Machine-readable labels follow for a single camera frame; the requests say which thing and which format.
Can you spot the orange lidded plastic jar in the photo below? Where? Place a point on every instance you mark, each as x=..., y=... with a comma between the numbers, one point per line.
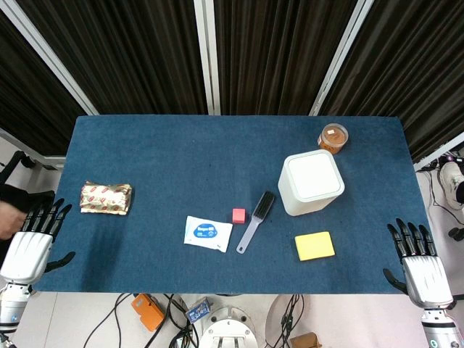
x=333, y=138

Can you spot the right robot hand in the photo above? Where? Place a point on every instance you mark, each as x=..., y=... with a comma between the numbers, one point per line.
x=426, y=275

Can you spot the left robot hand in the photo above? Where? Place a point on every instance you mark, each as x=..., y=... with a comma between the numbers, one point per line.
x=25, y=250

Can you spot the gold foil snack bag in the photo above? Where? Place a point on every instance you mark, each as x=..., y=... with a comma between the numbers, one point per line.
x=106, y=198

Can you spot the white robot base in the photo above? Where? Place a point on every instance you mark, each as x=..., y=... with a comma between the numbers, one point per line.
x=227, y=330

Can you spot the yellow sponge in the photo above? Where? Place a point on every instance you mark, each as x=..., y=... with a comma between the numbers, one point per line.
x=314, y=246

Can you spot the grey brush with black bristles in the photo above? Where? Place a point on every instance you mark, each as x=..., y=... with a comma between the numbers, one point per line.
x=256, y=220

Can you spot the blue printed circuit board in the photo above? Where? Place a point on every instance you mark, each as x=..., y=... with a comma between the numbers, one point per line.
x=198, y=311

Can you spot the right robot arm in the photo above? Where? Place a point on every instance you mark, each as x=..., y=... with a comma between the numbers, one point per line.
x=438, y=328

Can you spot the white square container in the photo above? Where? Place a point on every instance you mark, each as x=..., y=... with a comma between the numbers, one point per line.
x=310, y=182

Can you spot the white curtain frame post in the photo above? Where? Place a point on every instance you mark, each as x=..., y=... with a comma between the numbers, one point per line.
x=207, y=56
x=47, y=54
x=342, y=56

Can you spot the white sneaker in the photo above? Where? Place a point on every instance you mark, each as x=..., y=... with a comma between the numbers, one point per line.
x=451, y=185

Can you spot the brown cardboard box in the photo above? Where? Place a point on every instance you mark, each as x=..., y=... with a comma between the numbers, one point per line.
x=306, y=340

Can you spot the blue table cloth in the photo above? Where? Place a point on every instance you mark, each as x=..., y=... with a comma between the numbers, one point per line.
x=232, y=203

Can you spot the white wet wipes pack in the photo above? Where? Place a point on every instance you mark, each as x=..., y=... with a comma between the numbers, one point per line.
x=207, y=233

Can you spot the black office chair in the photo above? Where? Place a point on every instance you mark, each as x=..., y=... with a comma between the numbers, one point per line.
x=16, y=181

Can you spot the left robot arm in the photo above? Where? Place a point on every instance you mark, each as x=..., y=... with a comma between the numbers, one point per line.
x=9, y=308

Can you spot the orange box device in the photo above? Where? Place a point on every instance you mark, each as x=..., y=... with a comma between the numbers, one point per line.
x=148, y=311

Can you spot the pink cube eraser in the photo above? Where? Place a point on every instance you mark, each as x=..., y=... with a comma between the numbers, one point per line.
x=238, y=215

